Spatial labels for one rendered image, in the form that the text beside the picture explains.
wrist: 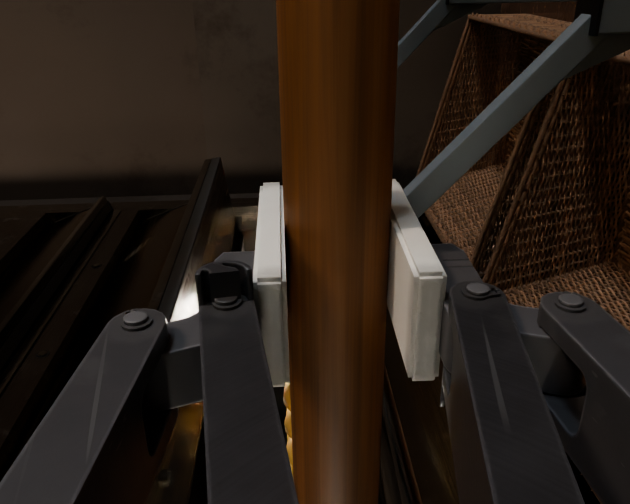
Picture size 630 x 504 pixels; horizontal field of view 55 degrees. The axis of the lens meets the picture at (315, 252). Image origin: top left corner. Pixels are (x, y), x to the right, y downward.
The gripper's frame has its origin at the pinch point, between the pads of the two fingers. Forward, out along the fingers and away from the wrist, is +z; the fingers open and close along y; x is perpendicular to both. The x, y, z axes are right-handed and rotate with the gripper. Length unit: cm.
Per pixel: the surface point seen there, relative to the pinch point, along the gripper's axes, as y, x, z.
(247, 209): -13, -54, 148
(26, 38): -118, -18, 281
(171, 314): -19, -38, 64
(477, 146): 15.7, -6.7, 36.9
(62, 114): -109, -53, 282
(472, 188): 48, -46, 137
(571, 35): 22.7, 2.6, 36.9
